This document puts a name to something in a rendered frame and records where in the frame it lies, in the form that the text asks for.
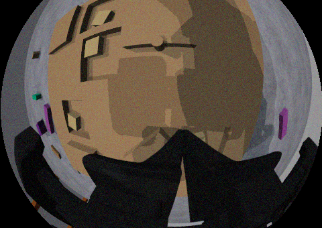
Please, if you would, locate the green rectangular block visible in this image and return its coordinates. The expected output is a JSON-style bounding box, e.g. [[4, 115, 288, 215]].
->
[[32, 93, 41, 100]]

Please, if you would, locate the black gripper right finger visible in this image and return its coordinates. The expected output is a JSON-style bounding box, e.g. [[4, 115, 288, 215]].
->
[[182, 129, 282, 223]]

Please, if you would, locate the olive-tan square block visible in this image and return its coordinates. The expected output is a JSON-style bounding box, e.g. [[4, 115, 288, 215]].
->
[[84, 36, 105, 58], [91, 10, 115, 27], [194, 131, 206, 142], [67, 112, 81, 131]]

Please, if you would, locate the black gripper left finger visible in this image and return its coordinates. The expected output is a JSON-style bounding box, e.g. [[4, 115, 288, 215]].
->
[[83, 129, 185, 218]]

